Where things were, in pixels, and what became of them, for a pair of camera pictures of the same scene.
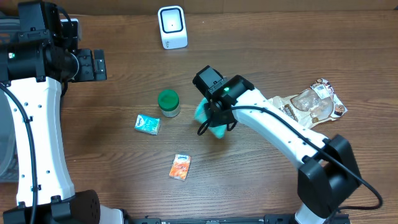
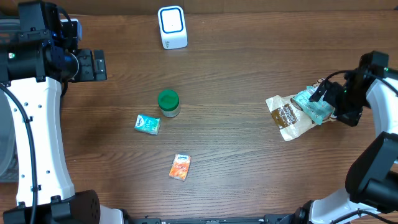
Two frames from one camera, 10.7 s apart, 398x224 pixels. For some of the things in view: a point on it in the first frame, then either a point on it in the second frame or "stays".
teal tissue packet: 147,124 stays
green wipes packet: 201,115 -> 320,111
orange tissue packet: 180,166 stays
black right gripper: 216,119 -> 352,117
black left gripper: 94,65 stays
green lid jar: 168,101 stays
